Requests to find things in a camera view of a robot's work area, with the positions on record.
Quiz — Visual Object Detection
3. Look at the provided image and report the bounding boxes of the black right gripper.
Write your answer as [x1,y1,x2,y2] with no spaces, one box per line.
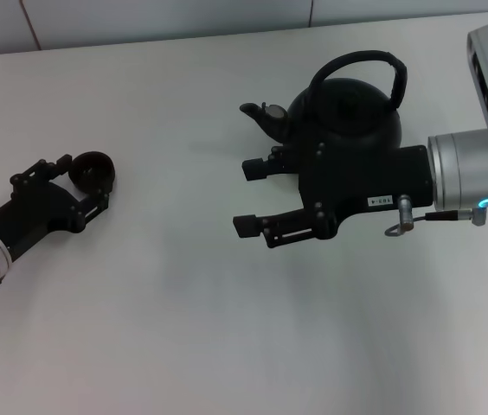
[233,142,436,249]

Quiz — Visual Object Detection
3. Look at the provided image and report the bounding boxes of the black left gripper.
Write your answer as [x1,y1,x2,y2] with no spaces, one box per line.
[0,153,111,265]

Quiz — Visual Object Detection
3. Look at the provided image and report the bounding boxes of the small black teacup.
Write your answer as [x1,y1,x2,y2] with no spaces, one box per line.
[68,150,118,195]

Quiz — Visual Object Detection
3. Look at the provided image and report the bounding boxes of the black round teapot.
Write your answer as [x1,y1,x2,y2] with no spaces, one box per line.
[239,49,409,176]

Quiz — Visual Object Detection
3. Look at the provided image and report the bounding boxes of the right gripper cable with plugs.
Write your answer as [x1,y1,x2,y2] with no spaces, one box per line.
[384,194,487,237]

